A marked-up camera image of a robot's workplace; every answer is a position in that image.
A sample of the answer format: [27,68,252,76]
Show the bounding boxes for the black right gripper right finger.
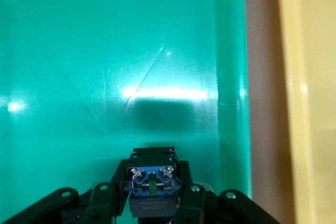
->
[172,159,211,224]

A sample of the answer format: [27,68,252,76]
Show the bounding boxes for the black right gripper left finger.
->
[83,158,130,224]

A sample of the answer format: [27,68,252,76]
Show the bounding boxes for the green push button switch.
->
[119,146,182,224]

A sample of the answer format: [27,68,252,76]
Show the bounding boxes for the green plastic tray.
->
[0,0,255,224]

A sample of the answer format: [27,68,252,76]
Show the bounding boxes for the yellow plastic tray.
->
[275,0,336,224]

